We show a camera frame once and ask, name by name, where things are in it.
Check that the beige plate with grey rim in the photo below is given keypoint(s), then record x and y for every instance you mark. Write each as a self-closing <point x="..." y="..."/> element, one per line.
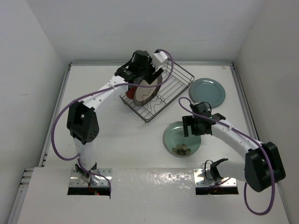
<point x="144" y="95"/>

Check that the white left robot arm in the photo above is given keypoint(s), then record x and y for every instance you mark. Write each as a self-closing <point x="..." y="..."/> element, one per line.
<point x="82" y="122"/>

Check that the metal base plate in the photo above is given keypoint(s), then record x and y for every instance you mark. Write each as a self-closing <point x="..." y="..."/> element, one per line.
<point x="77" y="180"/>
<point x="203" y="179"/>

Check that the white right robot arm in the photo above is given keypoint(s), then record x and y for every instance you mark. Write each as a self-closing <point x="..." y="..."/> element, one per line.
<point x="262" y="162"/>

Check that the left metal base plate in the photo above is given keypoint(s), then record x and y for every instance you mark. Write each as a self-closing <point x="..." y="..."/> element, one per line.
<point x="77" y="180"/>

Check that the grey wire dish rack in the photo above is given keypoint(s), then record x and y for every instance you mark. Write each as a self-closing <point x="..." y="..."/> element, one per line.
<point x="176" y="85"/>

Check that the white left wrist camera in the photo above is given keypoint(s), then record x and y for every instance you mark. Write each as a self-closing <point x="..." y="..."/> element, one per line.
<point x="158" y="59"/>

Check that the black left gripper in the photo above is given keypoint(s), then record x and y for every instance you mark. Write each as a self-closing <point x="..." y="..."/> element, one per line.
<point x="153" y="71"/>

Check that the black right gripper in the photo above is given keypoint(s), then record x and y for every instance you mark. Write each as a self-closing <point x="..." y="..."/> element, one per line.
<point x="188" y="120"/>

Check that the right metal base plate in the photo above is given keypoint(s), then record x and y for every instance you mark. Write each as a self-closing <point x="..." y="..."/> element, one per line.
<point x="203" y="179"/>

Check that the red and teal plate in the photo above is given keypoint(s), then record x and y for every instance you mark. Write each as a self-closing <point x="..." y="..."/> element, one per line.
<point x="130" y="93"/>

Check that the blue-grey beaded rim plate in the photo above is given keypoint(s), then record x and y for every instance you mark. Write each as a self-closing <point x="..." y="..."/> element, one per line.
<point x="207" y="90"/>

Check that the green plate with flower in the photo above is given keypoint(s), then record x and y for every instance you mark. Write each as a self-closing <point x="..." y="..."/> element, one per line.
<point x="179" y="145"/>

